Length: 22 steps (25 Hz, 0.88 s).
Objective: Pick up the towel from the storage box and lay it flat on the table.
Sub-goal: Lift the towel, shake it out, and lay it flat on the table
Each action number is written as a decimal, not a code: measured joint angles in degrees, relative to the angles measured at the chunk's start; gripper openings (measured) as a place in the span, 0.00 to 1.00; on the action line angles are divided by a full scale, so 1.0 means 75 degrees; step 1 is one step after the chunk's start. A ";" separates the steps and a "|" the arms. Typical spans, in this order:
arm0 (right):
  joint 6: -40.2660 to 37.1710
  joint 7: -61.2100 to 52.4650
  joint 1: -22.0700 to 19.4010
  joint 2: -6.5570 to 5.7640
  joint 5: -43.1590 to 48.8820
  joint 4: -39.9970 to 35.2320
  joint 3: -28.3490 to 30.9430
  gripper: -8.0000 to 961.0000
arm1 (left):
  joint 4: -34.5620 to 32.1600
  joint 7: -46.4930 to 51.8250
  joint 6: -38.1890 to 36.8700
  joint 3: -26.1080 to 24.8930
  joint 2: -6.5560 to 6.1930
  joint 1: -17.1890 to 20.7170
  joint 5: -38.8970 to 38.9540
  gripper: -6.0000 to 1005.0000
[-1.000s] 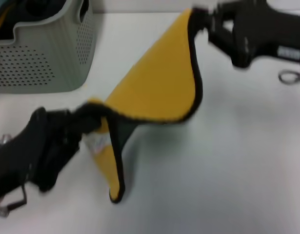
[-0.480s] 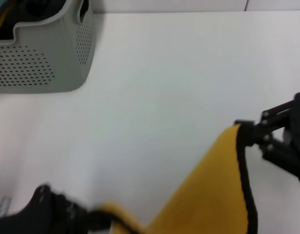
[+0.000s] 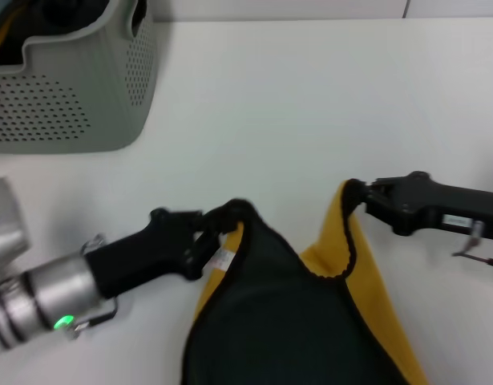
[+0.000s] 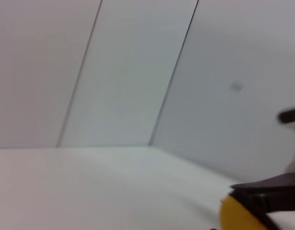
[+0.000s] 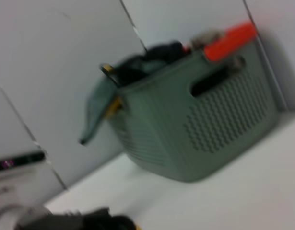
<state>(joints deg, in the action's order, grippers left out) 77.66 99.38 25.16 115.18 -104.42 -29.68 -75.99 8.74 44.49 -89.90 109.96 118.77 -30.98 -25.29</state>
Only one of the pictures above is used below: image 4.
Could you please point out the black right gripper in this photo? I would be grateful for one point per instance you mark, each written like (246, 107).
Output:
(281, 189)

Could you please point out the yellow towel with black border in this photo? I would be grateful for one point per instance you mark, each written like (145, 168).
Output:
(236, 215)

